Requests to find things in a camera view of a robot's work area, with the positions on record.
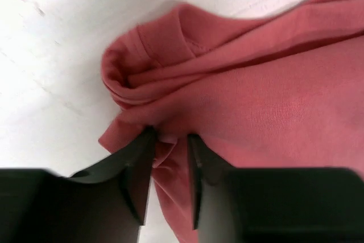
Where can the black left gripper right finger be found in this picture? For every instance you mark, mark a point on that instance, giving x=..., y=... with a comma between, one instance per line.
x=231, y=204

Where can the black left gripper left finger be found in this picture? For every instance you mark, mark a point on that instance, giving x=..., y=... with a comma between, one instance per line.
x=105, y=202

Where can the pink t-shirt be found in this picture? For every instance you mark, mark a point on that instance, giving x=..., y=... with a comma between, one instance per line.
x=276, y=92

